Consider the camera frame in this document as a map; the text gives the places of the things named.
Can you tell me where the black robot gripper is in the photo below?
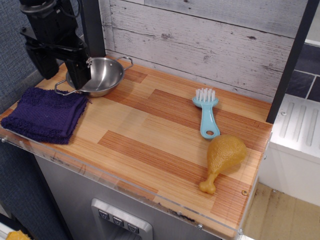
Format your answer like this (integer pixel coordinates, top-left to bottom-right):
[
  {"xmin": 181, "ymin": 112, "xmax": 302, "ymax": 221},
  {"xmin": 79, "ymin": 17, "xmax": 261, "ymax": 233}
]
[{"xmin": 19, "ymin": 0, "xmax": 91, "ymax": 90}]

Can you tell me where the purple napkin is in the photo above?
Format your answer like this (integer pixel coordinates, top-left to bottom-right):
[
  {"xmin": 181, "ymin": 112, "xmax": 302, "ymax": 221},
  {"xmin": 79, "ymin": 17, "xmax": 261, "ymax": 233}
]
[{"xmin": 0, "ymin": 87, "xmax": 89, "ymax": 145}]

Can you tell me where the clear acrylic front guard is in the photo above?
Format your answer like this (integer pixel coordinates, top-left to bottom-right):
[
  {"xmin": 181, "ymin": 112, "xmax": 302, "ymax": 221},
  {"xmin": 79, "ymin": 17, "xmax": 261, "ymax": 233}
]
[{"xmin": 0, "ymin": 129, "xmax": 244, "ymax": 240}]

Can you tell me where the light blue scrub brush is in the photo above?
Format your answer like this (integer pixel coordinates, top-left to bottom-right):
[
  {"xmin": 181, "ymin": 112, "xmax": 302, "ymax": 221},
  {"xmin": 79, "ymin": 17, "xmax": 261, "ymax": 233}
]
[{"xmin": 192, "ymin": 88, "xmax": 220, "ymax": 140}]

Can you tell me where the grey dispenser button panel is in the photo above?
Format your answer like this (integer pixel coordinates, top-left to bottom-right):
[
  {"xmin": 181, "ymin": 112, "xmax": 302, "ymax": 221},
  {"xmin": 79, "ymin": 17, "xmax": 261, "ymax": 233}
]
[{"xmin": 91, "ymin": 198, "xmax": 154, "ymax": 240}]

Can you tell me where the yellow object bottom left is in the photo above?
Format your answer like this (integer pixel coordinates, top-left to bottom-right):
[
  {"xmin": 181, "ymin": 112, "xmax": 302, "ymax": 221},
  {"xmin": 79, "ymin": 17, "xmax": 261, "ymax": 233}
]
[{"xmin": 6, "ymin": 230, "xmax": 31, "ymax": 240}]

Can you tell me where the yellow plastic chicken drumstick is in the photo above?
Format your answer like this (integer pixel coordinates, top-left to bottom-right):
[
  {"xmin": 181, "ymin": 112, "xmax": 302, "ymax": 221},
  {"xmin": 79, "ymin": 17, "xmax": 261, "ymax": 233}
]
[{"xmin": 199, "ymin": 134, "xmax": 247, "ymax": 195}]

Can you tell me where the white ribbed drainboard unit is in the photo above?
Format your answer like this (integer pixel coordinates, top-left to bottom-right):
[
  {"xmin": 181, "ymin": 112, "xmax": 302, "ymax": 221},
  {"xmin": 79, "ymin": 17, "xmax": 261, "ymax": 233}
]
[{"xmin": 258, "ymin": 94, "xmax": 320, "ymax": 206}]

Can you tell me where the stainless steel bowl with handles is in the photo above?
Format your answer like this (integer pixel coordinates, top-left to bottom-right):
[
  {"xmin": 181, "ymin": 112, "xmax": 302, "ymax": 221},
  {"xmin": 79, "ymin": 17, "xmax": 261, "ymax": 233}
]
[{"xmin": 54, "ymin": 56, "xmax": 134, "ymax": 97}]

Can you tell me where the black left vertical post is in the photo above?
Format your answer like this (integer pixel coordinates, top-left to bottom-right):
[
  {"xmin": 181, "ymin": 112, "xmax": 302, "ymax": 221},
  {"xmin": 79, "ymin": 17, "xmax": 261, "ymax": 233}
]
[{"xmin": 80, "ymin": 0, "xmax": 105, "ymax": 57}]

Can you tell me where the black vertical post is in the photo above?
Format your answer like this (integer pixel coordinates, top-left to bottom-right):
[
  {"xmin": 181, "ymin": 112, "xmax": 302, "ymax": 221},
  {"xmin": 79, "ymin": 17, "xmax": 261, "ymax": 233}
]
[
  {"xmin": 80, "ymin": 0, "xmax": 105, "ymax": 57},
  {"xmin": 266, "ymin": 0, "xmax": 320, "ymax": 124}
]

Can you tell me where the black right vertical post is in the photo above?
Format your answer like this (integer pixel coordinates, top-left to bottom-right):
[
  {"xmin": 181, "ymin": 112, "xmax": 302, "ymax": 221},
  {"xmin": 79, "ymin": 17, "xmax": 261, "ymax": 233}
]
[{"xmin": 266, "ymin": 0, "xmax": 320, "ymax": 124}]

